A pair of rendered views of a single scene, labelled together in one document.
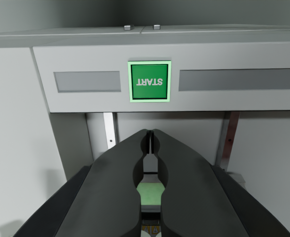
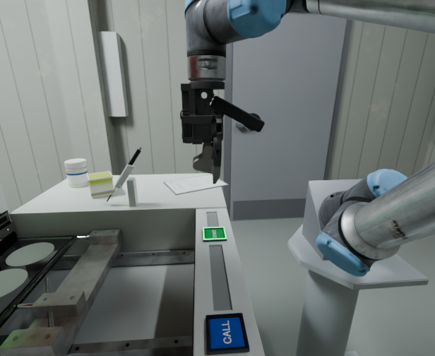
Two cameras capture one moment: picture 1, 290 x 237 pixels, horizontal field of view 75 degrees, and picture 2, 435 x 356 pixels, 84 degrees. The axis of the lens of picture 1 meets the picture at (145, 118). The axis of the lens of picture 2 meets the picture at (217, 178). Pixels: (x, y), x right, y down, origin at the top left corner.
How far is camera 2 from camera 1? 0.53 m
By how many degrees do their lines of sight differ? 74
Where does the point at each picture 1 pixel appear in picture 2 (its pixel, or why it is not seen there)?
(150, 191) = (92, 268)
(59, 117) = (189, 216)
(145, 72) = (219, 232)
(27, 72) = (215, 205)
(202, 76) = (218, 254)
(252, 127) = not seen: outside the picture
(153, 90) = (209, 234)
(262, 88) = (212, 283)
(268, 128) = not seen: outside the picture
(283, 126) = not seen: outside the picture
